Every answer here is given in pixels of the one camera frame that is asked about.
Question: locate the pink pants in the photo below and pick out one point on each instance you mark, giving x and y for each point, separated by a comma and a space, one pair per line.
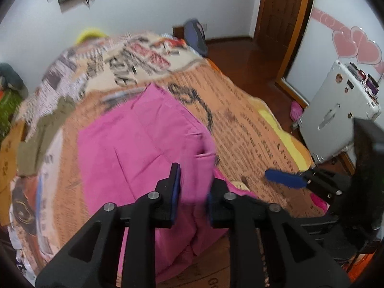
135, 144

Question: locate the brown wooden door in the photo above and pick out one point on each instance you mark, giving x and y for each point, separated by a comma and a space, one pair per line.
285, 12

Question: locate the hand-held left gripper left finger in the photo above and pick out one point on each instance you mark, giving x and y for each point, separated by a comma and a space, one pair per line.
176, 192

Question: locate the blue backpack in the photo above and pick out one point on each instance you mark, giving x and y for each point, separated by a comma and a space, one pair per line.
195, 37

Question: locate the pink heart wall sticker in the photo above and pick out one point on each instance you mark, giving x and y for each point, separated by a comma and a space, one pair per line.
354, 45

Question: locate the silver hard case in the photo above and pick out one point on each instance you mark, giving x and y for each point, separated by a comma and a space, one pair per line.
333, 117

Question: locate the pink cloth on floor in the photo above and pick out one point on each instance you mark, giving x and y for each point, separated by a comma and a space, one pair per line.
296, 111

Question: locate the newspaper print blanket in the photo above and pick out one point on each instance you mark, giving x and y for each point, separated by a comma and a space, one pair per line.
240, 132

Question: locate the pile of small gadgets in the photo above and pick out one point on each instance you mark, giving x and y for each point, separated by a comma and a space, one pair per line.
364, 79

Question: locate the olive green garment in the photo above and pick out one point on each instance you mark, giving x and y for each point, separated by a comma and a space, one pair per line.
45, 138

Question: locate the yellow bed sheet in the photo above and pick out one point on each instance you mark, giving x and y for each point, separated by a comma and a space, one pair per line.
288, 138

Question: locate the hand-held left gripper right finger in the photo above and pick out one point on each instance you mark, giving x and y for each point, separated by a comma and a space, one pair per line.
210, 208

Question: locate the grey plush toy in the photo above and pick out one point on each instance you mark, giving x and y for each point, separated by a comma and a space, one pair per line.
12, 76

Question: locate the wooden folding lap table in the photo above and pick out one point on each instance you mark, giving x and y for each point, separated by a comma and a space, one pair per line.
8, 156

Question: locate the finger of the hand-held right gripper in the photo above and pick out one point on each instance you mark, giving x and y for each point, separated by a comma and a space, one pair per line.
285, 178
319, 223

